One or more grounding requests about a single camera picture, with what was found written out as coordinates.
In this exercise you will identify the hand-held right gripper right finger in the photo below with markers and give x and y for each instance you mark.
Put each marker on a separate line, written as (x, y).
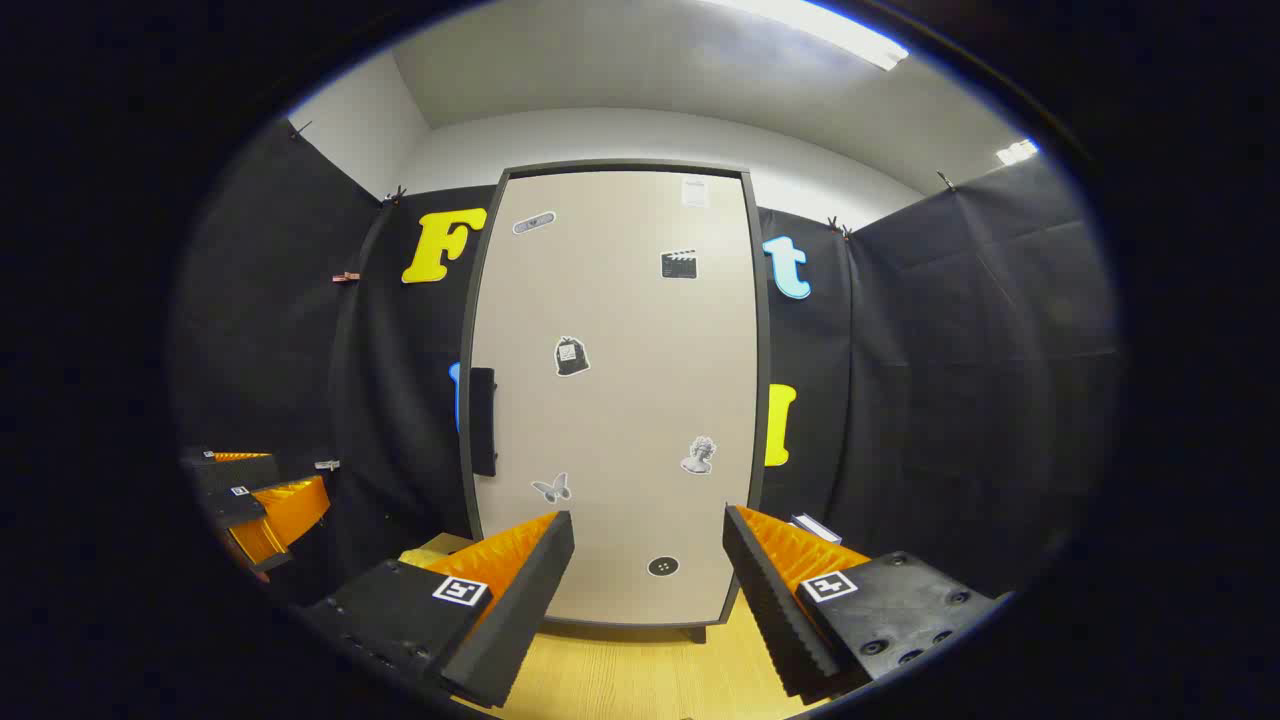
(770, 610)

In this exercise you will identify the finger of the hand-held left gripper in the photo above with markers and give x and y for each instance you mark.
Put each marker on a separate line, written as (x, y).
(240, 472)
(235, 505)

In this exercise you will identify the beige cabinet door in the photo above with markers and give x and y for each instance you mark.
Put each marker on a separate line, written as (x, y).
(620, 400)

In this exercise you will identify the small ceiling light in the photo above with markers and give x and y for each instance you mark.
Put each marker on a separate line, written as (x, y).
(1017, 152)

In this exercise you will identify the black backdrop cloth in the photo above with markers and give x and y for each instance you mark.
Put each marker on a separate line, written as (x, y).
(950, 400)

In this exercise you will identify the long ceiling light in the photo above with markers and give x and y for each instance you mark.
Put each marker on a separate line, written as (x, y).
(830, 30)

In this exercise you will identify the dark grey cabinet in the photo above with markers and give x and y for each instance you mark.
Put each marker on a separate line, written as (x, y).
(763, 400)

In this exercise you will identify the blue grey spine book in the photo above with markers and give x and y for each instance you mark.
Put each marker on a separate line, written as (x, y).
(815, 527)

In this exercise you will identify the yellow lumpy round object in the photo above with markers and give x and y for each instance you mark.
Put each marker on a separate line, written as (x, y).
(418, 556)

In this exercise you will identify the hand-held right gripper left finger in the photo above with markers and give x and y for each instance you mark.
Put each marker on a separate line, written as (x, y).
(525, 600)

